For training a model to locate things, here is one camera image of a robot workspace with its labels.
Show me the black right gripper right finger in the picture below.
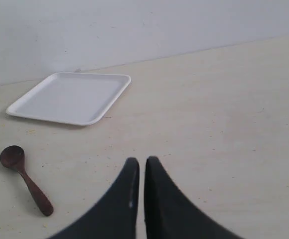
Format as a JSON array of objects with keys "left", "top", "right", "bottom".
[{"left": 144, "top": 156, "right": 240, "bottom": 239}]

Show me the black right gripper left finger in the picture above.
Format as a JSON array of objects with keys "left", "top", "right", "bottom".
[{"left": 51, "top": 157, "right": 140, "bottom": 239}]

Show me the dark brown wooden spoon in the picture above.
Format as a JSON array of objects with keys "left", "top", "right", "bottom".
[{"left": 0, "top": 145, "right": 54, "bottom": 217}]

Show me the white rectangular tray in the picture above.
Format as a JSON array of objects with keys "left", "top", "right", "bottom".
[{"left": 6, "top": 72, "right": 132, "bottom": 126}]

